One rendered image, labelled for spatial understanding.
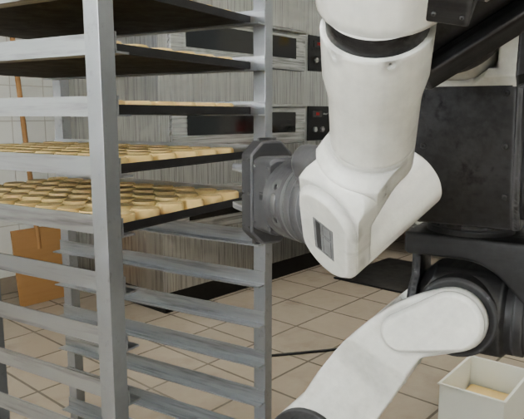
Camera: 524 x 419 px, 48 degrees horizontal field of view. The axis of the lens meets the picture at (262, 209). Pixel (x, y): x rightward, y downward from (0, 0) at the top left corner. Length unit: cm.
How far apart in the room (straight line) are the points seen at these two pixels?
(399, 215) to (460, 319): 32
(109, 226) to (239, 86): 254
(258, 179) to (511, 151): 30
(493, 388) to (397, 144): 200
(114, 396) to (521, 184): 65
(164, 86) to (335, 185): 258
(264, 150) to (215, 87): 256
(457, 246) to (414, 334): 13
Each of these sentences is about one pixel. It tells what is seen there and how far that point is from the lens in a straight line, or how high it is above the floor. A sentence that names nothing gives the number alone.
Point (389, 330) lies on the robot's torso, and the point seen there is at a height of 74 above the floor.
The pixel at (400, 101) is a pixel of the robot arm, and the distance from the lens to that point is 40.
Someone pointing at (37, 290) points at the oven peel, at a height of 7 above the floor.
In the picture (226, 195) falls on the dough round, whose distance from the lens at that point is 120.
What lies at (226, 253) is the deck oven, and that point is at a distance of 338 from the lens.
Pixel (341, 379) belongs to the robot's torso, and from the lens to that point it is 96.
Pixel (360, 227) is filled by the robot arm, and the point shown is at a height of 95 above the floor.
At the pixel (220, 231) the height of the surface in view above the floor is 78.
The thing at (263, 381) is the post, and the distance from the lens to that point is 136.
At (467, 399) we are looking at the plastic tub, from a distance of 211.
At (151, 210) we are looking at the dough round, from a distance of 101.
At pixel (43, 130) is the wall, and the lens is 379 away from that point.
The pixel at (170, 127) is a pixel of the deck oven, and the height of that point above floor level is 97.
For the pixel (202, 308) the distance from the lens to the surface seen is 139.
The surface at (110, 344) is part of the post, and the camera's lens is 94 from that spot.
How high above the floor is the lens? 104
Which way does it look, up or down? 9 degrees down
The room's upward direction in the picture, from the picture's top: straight up
